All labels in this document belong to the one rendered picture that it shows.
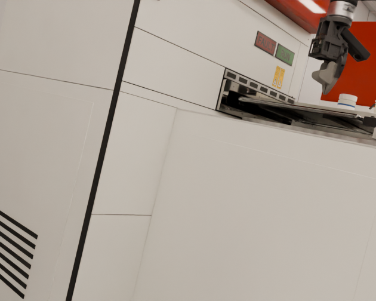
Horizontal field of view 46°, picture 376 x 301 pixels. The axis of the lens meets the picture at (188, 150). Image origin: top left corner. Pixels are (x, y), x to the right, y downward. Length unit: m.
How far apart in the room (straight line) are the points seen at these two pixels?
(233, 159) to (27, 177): 0.61
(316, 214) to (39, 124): 0.80
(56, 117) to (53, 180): 0.17
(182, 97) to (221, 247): 0.42
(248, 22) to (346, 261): 0.79
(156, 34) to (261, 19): 0.45
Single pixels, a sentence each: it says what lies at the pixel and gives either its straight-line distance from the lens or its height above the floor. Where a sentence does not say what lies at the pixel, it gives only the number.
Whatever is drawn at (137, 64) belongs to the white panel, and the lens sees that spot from 1.09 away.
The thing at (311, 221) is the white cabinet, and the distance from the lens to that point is 0.95.
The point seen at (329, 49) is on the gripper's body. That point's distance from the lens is 1.32.
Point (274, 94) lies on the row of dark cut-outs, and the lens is 1.57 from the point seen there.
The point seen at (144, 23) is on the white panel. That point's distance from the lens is 1.10.
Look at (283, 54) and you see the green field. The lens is 1.58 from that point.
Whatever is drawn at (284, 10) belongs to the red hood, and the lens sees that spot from 1.54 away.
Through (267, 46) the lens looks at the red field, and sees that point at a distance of 1.50.
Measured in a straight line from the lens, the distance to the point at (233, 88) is 1.36.
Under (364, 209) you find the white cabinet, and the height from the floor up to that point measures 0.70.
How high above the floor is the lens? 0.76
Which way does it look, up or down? 2 degrees down
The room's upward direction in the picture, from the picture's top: 13 degrees clockwise
